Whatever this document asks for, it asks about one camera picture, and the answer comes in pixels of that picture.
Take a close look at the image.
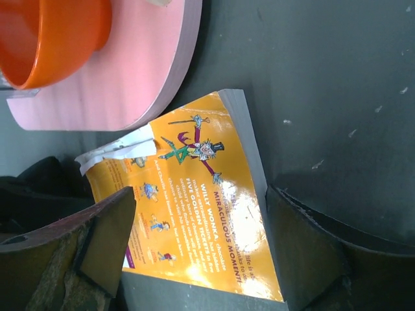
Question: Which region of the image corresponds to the black student backpack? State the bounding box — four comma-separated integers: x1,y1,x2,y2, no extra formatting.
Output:
1,156,94,236

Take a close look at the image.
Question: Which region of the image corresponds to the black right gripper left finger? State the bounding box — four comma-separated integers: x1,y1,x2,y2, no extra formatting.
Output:
1,187,136,310

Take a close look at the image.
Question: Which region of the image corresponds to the clear drinking glass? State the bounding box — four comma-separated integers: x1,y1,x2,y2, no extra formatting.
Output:
0,73,40,98

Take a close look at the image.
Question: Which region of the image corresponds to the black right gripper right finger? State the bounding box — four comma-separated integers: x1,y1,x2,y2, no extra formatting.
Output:
266,186,414,310

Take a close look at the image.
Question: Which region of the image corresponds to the pink wooden shelf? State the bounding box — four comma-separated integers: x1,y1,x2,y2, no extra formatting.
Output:
7,1,202,132

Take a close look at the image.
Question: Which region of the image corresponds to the orange paperback book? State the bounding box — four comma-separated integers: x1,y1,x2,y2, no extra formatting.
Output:
77,89,283,302

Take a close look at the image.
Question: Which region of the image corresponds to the orange plastic bowl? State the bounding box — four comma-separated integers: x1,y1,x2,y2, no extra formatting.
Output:
1,1,112,90

